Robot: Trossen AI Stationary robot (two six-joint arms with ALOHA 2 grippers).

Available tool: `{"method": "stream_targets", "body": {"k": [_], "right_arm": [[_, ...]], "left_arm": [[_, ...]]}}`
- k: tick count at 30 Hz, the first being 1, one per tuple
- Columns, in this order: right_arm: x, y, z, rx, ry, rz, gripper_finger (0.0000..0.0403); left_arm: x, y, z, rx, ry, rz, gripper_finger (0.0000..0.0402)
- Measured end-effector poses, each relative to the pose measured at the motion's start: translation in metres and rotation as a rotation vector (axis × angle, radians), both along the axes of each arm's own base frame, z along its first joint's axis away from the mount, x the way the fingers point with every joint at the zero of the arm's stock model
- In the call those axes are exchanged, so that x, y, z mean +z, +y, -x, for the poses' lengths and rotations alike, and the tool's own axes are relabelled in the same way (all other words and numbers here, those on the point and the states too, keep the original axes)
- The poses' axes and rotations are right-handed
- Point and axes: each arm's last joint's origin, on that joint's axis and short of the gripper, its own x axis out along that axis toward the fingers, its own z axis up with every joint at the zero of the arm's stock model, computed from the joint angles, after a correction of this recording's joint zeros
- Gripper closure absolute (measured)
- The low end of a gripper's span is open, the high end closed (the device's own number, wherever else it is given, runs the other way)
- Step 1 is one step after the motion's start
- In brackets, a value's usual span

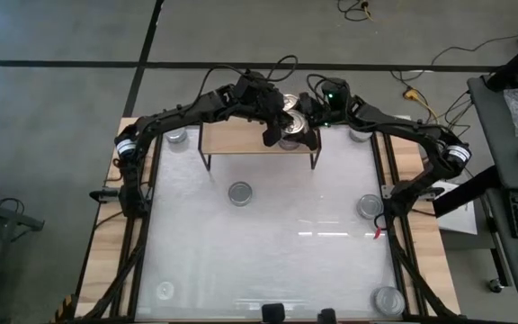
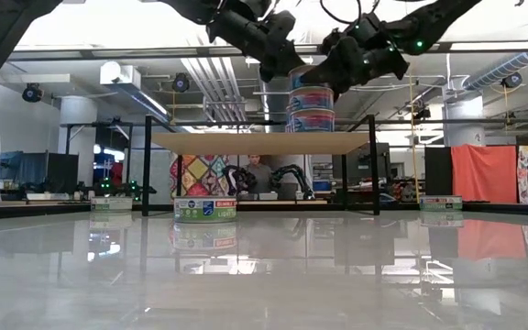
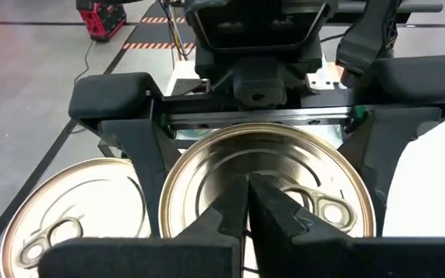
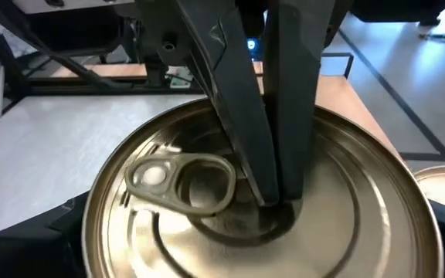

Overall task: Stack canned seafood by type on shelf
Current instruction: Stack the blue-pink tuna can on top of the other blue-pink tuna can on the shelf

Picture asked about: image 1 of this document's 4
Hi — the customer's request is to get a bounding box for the white paper sheet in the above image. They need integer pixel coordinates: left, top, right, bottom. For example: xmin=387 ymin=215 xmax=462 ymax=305
xmin=433 ymin=182 xmax=478 ymax=236

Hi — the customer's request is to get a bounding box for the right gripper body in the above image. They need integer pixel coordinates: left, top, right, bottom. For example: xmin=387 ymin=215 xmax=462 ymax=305
xmin=301 ymin=78 xmax=354 ymax=152

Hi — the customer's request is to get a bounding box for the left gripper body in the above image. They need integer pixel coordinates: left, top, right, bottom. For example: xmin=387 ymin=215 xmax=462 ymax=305
xmin=256 ymin=89 xmax=287 ymax=148

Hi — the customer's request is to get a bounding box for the black metal table frame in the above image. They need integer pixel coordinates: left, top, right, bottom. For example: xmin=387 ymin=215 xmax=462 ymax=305
xmin=74 ymin=107 xmax=462 ymax=324

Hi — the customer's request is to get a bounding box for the black leader arm handle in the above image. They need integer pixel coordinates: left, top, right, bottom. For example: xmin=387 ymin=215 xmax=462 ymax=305
xmin=261 ymin=302 xmax=286 ymax=324
xmin=317 ymin=307 xmax=338 ymax=324

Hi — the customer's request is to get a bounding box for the yellow black hazard tape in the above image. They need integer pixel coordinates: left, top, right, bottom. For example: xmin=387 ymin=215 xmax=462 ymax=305
xmin=54 ymin=294 xmax=78 ymax=323

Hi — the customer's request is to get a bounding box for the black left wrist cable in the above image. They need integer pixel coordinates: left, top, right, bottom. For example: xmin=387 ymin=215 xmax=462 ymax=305
xmin=199 ymin=54 xmax=299 ymax=100

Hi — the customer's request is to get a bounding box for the black diagonal beam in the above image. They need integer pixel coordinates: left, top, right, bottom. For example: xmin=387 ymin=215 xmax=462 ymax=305
xmin=432 ymin=165 xmax=499 ymax=218

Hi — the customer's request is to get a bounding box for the black floor cable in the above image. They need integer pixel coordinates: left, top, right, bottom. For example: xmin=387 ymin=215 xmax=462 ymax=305
xmin=430 ymin=33 xmax=518 ymax=68

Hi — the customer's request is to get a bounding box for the yellow power cable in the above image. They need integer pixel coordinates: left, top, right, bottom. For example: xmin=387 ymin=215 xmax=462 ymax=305
xmin=402 ymin=87 xmax=471 ymax=158

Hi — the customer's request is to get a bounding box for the clear round plastic disc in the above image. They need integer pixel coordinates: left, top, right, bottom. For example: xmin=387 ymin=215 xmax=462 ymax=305
xmin=156 ymin=282 xmax=175 ymax=302

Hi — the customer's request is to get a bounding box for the grey desk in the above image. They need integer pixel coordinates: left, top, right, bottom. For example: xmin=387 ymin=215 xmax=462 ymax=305
xmin=467 ymin=75 xmax=518 ymax=299

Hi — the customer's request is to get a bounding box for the grey metal stand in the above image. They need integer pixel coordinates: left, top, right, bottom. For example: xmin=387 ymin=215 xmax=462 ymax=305
xmin=0 ymin=179 xmax=46 ymax=324

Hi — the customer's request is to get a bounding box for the black stand pole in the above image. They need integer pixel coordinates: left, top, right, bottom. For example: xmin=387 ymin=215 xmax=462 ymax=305
xmin=485 ymin=39 xmax=518 ymax=93

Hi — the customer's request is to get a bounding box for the wooden shelf black frame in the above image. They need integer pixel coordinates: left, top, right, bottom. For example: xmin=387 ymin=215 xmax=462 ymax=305
xmin=197 ymin=97 xmax=323 ymax=173

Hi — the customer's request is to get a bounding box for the black cable yellow plug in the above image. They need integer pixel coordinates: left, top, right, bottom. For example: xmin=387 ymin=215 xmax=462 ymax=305
xmin=335 ymin=0 xmax=375 ymax=23

